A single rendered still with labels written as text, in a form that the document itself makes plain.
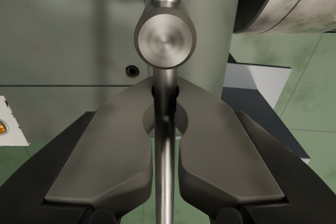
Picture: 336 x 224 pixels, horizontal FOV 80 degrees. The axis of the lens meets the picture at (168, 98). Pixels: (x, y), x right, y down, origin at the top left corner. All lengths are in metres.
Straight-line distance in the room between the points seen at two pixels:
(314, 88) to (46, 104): 2.00
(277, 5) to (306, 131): 2.16
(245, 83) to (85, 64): 0.71
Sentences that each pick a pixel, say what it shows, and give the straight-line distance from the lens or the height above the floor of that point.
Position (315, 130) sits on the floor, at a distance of 2.43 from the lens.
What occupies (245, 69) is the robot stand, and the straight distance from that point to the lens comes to 0.82.
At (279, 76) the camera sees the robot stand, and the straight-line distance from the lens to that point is 0.90.
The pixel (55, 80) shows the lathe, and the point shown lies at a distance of 0.24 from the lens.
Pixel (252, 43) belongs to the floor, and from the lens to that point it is 1.65.
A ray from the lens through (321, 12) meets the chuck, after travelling 0.31.
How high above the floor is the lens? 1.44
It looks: 57 degrees down
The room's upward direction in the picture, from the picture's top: 178 degrees clockwise
